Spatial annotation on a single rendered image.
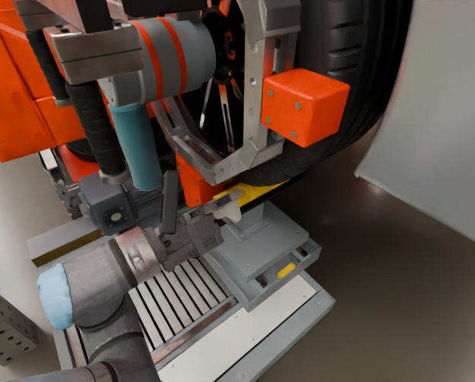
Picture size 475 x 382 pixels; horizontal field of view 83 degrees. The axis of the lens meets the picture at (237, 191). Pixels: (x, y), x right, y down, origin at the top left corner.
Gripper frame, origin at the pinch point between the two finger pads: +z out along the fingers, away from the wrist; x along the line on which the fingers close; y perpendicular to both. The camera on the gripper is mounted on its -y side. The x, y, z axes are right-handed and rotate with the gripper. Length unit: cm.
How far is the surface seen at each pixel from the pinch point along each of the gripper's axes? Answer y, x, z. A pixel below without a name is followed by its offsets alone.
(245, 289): 33.6, -35.8, 5.0
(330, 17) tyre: -16.0, 28.2, 8.4
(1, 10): -185, -179, -20
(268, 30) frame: -17.4, 25.4, 0.5
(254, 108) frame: -10.9, 17.2, 0.0
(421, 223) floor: 58, -32, 101
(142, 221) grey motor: -2, -80, -10
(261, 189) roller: 3.6, -13.3, 13.8
